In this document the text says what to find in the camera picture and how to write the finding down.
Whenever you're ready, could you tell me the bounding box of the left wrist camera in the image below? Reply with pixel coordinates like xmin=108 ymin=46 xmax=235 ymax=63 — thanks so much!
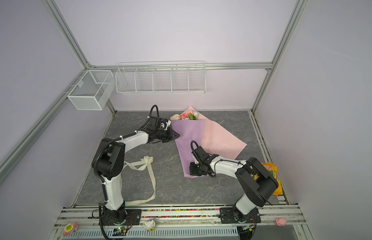
xmin=148 ymin=116 xmax=171 ymax=131

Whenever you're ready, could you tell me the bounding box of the aluminium enclosure frame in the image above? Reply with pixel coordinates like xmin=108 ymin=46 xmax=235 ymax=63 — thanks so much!
xmin=0 ymin=1 xmax=308 ymax=186

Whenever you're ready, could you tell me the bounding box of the pink pig toy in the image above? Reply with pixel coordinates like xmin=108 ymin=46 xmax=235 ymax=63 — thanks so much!
xmin=275 ymin=218 xmax=287 ymax=227

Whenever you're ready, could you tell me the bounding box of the cream fake rose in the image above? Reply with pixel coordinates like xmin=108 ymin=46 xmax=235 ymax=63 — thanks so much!
xmin=170 ymin=114 xmax=181 ymax=121

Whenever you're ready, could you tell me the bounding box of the pink green round toy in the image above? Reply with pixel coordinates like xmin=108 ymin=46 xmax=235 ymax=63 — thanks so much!
xmin=62 ymin=222 xmax=79 ymax=237

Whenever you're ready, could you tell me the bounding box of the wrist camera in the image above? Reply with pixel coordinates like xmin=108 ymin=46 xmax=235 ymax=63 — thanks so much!
xmin=148 ymin=116 xmax=171 ymax=131
xmin=192 ymin=146 xmax=210 ymax=161

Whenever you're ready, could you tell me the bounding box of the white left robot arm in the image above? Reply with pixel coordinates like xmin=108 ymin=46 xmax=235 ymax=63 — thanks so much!
xmin=92 ymin=126 xmax=181 ymax=225

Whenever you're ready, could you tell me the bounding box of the white wire shelf basket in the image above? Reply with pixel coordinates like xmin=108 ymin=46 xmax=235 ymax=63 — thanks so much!
xmin=115 ymin=61 xmax=207 ymax=94

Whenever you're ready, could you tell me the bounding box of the front rail base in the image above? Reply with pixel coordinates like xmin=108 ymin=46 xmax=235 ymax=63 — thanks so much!
xmin=49 ymin=205 xmax=313 ymax=240

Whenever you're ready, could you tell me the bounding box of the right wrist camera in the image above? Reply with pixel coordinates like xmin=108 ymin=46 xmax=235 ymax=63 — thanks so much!
xmin=192 ymin=146 xmax=210 ymax=161

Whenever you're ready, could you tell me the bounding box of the white crumpled toy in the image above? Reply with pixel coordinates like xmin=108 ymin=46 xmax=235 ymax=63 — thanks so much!
xmin=144 ymin=219 xmax=156 ymax=232

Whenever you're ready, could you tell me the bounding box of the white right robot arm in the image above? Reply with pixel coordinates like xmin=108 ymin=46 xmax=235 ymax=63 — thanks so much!
xmin=190 ymin=152 xmax=280 ymax=224

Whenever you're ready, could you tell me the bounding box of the red pink fake rose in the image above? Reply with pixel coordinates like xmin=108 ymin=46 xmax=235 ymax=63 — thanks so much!
xmin=180 ymin=113 xmax=188 ymax=120

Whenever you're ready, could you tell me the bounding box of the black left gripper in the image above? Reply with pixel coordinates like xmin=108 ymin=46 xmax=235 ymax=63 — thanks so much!
xmin=155 ymin=127 xmax=181 ymax=143

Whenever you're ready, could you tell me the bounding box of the cream printed ribbon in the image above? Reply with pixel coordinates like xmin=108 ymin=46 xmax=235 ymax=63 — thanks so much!
xmin=123 ymin=156 xmax=157 ymax=207

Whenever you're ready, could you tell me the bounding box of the pink purple wrapping paper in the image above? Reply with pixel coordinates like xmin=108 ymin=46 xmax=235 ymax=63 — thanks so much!
xmin=171 ymin=107 xmax=247 ymax=179

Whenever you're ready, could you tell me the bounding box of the white mesh box basket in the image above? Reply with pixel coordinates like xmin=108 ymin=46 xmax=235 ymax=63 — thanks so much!
xmin=68 ymin=70 xmax=116 ymax=111

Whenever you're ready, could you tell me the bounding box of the white fake rose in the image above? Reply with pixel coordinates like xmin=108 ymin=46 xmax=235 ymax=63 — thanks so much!
xmin=193 ymin=111 xmax=199 ymax=120

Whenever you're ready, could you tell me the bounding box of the yellow snack bag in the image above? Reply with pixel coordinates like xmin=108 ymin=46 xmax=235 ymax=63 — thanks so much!
xmin=262 ymin=163 xmax=283 ymax=196

